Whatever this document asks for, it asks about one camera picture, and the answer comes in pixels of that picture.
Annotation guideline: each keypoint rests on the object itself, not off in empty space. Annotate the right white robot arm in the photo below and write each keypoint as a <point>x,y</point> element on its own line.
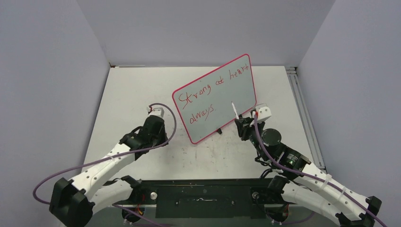
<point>301,182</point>

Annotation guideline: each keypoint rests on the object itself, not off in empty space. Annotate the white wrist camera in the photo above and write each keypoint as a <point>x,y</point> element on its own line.
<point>262,112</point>
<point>155,111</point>

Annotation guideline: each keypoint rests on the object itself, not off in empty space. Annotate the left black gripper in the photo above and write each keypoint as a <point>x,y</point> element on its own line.
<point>164,138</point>

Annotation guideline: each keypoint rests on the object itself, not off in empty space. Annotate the aluminium rail frame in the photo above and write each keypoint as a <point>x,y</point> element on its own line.
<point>129,90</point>

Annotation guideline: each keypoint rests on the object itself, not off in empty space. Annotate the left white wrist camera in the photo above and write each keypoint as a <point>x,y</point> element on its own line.
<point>155,111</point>

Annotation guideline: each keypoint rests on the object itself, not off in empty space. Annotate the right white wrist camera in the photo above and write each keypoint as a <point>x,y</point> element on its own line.
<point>262,112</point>

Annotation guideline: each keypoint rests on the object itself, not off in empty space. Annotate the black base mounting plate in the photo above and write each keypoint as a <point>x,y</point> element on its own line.
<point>216,198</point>

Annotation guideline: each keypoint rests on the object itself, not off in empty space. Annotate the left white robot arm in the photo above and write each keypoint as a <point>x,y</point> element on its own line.
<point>76,200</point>

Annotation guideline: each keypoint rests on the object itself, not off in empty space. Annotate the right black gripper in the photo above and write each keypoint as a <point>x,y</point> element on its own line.
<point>244,126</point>

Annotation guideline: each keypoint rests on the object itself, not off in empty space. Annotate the pink framed whiteboard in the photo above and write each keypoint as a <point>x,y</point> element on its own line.
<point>204,104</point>

